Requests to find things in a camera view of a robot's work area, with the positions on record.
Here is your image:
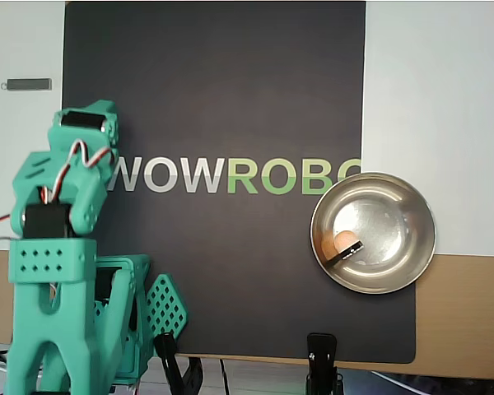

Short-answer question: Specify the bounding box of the small grey metal bar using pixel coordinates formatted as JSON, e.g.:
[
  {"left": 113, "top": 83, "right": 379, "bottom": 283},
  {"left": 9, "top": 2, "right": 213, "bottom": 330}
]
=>
[{"left": 0, "top": 77, "right": 54, "bottom": 93}]

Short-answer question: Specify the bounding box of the red white black servo cable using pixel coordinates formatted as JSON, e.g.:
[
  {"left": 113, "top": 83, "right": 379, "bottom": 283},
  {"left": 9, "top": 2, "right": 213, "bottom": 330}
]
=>
[{"left": 43, "top": 139, "right": 114, "bottom": 205}]

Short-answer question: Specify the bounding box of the black spring stand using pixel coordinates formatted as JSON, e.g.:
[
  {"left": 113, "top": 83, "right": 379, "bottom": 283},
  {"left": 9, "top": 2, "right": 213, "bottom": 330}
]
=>
[{"left": 305, "top": 332, "right": 343, "bottom": 395}]

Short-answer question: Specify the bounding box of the white paper sheet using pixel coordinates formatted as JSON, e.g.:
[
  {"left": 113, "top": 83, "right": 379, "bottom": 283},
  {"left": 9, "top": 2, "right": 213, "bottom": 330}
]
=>
[
  {"left": 360, "top": 0, "right": 494, "bottom": 258},
  {"left": 0, "top": 0, "right": 67, "bottom": 252}
]

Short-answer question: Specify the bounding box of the thin black hanging cable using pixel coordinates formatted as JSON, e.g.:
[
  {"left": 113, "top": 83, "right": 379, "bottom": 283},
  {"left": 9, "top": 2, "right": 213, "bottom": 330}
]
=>
[{"left": 218, "top": 357, "right": 232, "bottom": 395}]

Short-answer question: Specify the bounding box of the black WOWROBO mat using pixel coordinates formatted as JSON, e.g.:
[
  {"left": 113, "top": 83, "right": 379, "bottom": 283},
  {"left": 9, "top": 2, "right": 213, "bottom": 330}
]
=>
[{"left": 57, "top": 2, "right": 417, "bottom": 365}]

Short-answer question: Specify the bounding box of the black table clamp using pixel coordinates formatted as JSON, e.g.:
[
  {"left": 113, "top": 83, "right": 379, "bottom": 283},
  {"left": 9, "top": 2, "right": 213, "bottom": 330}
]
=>
[{"left": 153, "top": 331, "right": 206, "bottom": 395}]

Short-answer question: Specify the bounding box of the orange ball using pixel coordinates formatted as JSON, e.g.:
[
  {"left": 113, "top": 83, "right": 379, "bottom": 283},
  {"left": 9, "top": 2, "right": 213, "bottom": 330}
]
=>
[{"left": 321, "top": 230, "right": 357, "bottom": 258}]

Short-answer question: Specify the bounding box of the metal bowl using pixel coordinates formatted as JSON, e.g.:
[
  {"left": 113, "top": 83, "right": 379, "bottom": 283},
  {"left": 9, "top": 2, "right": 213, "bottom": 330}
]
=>
[{"left": 310, "top": 171, "right": 437, "bottom": 295}]

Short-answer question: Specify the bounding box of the teal gripper black servo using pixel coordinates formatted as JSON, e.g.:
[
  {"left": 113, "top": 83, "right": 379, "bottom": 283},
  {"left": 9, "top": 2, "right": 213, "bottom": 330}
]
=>
[{"left": 47, "top": 100, "right": 121, "bottom": 166}]

